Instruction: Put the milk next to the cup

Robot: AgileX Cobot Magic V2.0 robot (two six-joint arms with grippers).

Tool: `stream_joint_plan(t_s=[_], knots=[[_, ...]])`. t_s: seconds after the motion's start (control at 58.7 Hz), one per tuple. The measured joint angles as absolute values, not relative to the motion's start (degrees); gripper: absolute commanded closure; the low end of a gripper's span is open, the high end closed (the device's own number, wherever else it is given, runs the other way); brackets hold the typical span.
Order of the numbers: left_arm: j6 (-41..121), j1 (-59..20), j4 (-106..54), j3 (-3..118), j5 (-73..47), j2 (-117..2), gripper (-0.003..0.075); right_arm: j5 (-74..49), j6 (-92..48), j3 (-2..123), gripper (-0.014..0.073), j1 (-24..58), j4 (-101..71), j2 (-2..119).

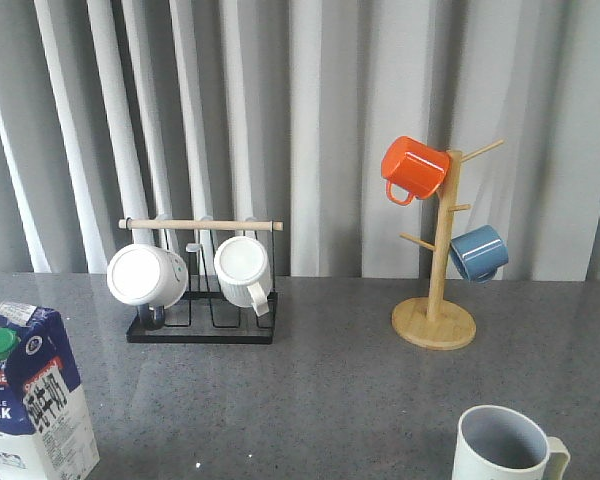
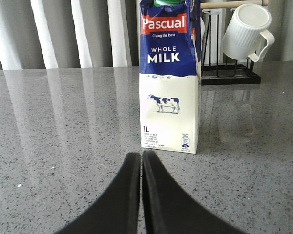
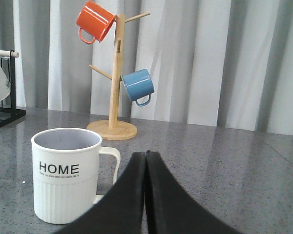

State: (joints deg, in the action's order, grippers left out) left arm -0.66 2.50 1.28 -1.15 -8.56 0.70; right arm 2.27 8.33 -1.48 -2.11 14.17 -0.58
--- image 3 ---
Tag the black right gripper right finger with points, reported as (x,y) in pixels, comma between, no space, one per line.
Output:
(170,209)

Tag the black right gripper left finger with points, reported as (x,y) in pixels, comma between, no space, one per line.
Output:
(120,211)

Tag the white HOME mug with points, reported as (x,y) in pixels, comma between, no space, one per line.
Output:
(65,163)

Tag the wooden mug tree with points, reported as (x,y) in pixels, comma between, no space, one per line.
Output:
(114,129)

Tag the blue enamel mug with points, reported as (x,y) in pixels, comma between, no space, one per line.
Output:
(138,85)

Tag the grey pleated curtain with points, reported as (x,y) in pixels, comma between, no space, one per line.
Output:
(226,63)

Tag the orange enamel mug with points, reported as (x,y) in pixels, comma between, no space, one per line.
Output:
(94,20)

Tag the black wire mug rack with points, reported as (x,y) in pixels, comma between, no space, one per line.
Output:
(8,109)

